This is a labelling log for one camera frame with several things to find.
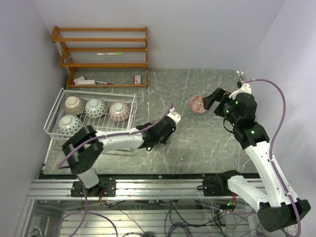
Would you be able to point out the black and white leaf bowl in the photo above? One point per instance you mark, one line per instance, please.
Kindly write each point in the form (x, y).
(153, 121)

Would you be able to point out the red circle patterned bowl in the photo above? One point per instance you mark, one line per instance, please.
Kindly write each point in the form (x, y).
(95, 108)

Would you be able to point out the white wire dish rack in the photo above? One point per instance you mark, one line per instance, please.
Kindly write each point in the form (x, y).
(104, 123)

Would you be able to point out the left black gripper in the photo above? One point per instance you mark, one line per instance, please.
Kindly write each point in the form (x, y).
(164, 140)

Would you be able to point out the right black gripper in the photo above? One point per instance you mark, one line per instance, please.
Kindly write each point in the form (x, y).
(217, 95)

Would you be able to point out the brown patterned bowl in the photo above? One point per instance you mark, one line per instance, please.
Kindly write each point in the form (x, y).
(74, 106)

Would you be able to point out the dark blue patterned bowl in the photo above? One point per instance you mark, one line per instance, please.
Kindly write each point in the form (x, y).
(119, 111)

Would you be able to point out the red striped bowl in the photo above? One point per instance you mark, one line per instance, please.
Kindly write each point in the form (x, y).
(196, 104)

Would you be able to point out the white soap bar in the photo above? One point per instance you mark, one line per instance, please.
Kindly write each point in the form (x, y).
(87, 82)

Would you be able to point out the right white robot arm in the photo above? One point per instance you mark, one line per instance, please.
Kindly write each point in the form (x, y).
(279, 206)

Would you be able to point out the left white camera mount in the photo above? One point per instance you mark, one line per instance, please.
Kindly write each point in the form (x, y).
(175, 116)

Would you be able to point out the red and white flat box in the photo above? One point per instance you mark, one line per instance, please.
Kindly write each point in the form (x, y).
(76, 81)

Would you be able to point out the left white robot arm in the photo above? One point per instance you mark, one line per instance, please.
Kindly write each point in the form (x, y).
(84, 148)

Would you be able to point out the aluminium mounting rail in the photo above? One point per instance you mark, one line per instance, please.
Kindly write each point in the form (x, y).
(124, 190)

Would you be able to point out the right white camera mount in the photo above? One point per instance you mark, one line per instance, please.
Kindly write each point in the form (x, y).
(243, 88)

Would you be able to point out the red and white card box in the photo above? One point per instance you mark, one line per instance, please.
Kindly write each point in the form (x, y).
(137, 80)

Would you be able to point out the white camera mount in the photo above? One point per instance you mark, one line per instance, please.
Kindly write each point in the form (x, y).
(243, 88)
(175, 116)

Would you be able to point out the light blue patterned bowl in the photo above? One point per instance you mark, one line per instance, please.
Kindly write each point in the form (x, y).
(69, 124)

